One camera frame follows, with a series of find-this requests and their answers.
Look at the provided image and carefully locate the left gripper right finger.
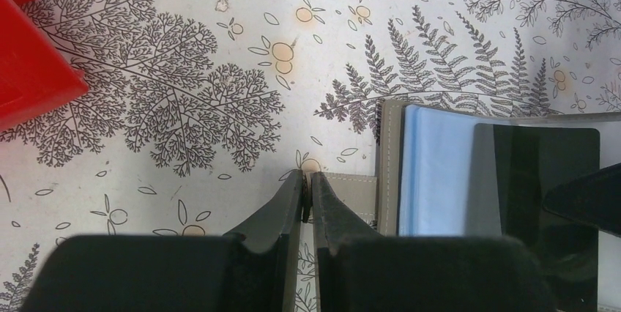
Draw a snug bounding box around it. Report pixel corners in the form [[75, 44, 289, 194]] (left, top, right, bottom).
[[311, 173, 557, 311]]

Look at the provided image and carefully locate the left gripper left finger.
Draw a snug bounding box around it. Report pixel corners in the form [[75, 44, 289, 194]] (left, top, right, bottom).
[[22, 171, 305, 311]]

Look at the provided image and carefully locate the grey card holder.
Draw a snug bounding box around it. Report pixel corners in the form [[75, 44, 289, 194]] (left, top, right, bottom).
[[320, 98, 621, 312]]

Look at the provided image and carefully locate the red plastic bin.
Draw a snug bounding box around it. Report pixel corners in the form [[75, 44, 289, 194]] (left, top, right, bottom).
[[1, 0, 89, 130]]

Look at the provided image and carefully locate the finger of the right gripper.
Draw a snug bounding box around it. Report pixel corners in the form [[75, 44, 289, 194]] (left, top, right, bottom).
[[543, 163, 620, 237]]

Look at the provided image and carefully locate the dark credit card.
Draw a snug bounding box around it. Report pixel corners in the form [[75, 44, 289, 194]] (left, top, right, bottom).
[[465, 123, 600, 311]]

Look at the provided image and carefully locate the floral table mat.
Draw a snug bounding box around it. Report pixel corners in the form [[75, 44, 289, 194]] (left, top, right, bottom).
[[1, 0, 620, 311]]

